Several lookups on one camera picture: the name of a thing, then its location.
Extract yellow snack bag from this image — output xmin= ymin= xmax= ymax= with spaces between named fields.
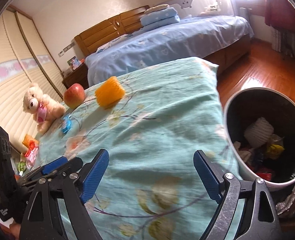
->
xmin=265 ymin=134 xmax=284 ymax=160

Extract green white small item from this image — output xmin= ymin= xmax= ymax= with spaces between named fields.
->
xmin=17 ymin=161 xmax=27 ymax=177

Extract red pink gift packet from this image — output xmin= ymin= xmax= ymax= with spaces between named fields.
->
xmin=24 ymin=141 xmax=39 ymax=169

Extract teal floral bedspread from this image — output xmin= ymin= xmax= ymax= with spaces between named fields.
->
xmin=35 ymin=57 xmax=238 ymax=239

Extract blue candy wrapper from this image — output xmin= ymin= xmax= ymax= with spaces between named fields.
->
xmin=61 ymin=115 xmax=71 ymax=134

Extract red yellow apple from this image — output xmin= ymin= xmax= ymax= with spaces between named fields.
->
xmin=63 ymin=83 xmax=85 ymax=109

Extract cream teddy bear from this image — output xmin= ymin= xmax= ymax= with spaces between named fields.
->
xmin=23 ymin=83 xmax=66 ymax=135

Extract orange foam fruit net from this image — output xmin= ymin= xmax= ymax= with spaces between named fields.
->
xmin=95 ymin=76 xmax=126 ymax=108

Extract wooden nightstand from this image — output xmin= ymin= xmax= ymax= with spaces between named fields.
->
xmin=62 ymin=63 xmax=89 ymax=89

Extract framed photo on nightstand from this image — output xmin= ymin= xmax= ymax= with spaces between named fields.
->
xmin=67 ymin=56 xmax=82 ymax=70

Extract wooden headboard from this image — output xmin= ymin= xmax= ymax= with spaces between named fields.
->
xmin=74 ymin=5 xmax=150 ymax=56

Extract louvered wardrobe doors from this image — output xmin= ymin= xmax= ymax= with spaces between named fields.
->
xmin=0 ymin=9 xmax=66 ymax=152

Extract blue bed quilt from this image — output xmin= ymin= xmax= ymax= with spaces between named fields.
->
xmin=85 ymin=15 xmax=254 ymax=86

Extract blue pillows stack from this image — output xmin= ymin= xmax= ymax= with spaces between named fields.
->
xmin=140 ymin=4 xmax=180 ymax=31

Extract dark red hanging coat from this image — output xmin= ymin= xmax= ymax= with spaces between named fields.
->
xmin=265 ymin=0 xmax=295 ymax=33

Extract grey bed guard rail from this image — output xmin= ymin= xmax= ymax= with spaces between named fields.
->
xmin=160 ymin=0 xmax=240 ymax=20

